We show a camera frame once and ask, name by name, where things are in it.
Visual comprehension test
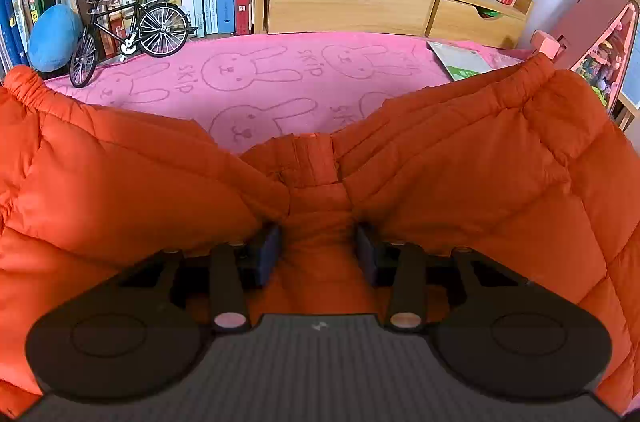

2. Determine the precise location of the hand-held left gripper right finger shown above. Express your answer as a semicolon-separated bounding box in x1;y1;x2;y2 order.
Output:
356;222;530;333

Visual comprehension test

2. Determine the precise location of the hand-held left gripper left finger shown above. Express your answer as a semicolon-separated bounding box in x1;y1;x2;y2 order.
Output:
117;222;282;334

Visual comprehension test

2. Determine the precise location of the orange puffer jacket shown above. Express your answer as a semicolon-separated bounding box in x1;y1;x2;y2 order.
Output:
0;52;640;418

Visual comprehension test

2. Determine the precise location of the pink rabbit-print blanket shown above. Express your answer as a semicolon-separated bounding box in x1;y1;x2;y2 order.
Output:
42;30;538;155

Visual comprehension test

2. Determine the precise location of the green white booklet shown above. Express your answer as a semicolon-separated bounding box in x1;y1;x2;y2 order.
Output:
426;40;493;82

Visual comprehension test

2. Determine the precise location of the black miniature bicycle model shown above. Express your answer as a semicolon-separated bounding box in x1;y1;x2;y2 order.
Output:
68;0;193;89

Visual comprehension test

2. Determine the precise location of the blue round plush ball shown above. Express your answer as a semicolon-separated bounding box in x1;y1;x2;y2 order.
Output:
27;4;83;73

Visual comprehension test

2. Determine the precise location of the white paper bag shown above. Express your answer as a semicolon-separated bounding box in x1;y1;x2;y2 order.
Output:
517;0;593;50

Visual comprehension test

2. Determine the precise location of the pink toy house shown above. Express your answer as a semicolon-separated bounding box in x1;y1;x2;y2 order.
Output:
530;0;640;123

